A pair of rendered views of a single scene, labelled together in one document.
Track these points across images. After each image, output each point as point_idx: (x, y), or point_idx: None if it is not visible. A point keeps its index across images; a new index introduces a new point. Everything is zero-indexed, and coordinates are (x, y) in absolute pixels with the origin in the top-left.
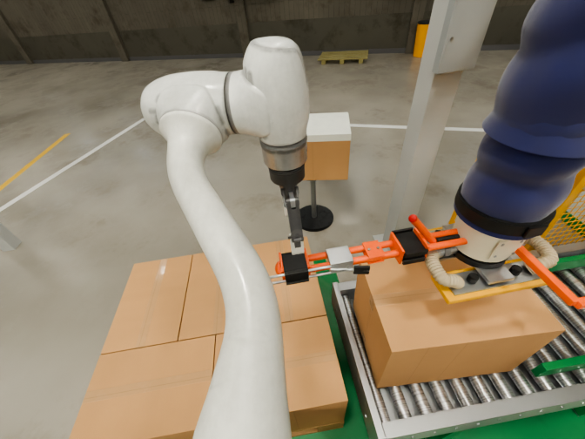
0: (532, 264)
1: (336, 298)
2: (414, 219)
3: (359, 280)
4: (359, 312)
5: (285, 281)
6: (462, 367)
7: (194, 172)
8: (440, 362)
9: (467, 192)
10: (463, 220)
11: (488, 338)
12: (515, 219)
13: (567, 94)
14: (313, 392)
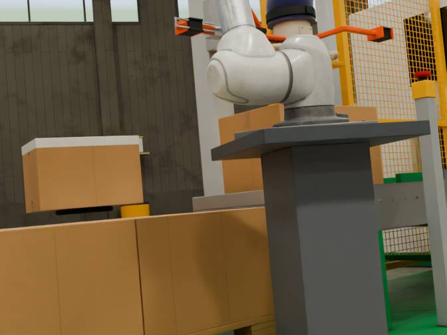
0: (321, 33)
1: (205, 198)
2: (251, 7)
3: (224, 141)
4: (237, 179)
5: (189, 26)
6: None
7: None
8: None
9: (270, 5)
10: (276, 20)
11: (335, 105)
12: (298, 2)
13: None
14: (231, 209)
